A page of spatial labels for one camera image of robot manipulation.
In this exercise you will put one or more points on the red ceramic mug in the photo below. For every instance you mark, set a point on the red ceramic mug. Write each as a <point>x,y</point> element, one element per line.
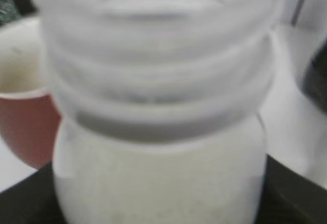
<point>29,120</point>

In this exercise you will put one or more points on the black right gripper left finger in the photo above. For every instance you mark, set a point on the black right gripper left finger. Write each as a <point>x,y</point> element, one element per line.
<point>32,200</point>

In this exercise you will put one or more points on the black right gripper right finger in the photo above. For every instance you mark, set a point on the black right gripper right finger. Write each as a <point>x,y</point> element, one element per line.
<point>289,197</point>

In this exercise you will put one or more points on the white milk bottle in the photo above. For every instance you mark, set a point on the white milk bottle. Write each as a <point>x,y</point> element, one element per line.
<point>160,105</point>

